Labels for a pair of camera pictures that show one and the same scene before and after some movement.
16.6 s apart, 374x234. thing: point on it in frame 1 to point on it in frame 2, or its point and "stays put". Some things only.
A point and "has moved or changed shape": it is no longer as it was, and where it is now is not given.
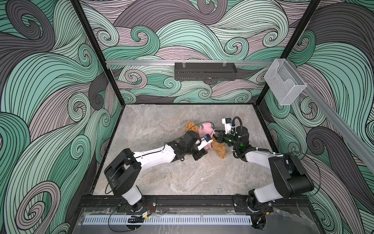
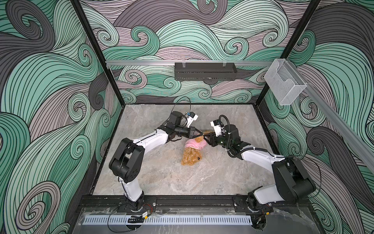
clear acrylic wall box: x=284 y=81 stays put
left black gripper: x=198 y=154 to x=190 y=130
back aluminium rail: x=233 y=62 stays put
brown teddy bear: x=216 y=147 has moved or changed shape
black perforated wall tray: x=205 y=71 stays put
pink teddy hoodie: x=205 y=128 has moved or changed shape
